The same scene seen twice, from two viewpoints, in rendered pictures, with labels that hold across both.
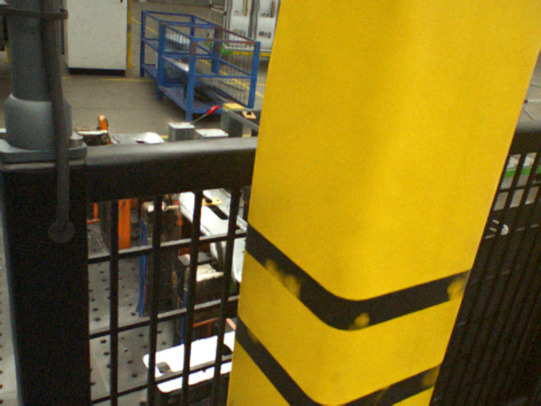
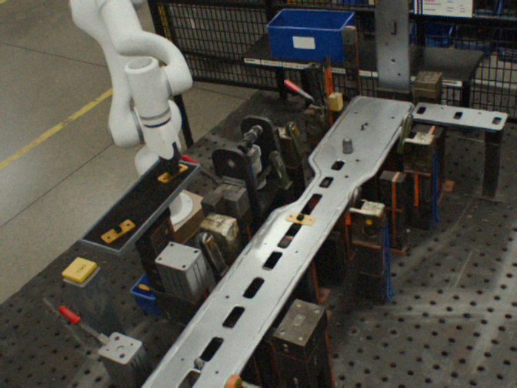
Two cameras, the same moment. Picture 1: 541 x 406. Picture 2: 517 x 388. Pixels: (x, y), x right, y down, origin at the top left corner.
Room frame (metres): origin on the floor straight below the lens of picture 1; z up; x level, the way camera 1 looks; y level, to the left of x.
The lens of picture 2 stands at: (1.99, 1.45, 2.17)
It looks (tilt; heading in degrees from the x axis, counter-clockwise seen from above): 37 degrees down; 252
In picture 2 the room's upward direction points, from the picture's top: 12 degrees counter-clockwise
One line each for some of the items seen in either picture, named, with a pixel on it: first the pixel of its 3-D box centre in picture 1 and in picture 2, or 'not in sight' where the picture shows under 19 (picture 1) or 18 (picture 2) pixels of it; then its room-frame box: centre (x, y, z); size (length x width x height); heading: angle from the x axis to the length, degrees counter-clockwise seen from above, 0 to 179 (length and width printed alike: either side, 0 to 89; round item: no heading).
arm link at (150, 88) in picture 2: not in sight; (148, 85); (1.71, -0.02, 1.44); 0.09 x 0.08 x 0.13; 175
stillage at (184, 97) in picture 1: (204, 72); not in sight; (6.42, 0.99, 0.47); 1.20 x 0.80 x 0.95; 30
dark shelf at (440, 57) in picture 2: not in sight; (355, 57); (0.83, -0.49, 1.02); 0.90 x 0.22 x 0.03; 125
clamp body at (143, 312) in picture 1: (158, 259); (370, 252); (1.30, 0.29, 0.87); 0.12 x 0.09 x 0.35; 125
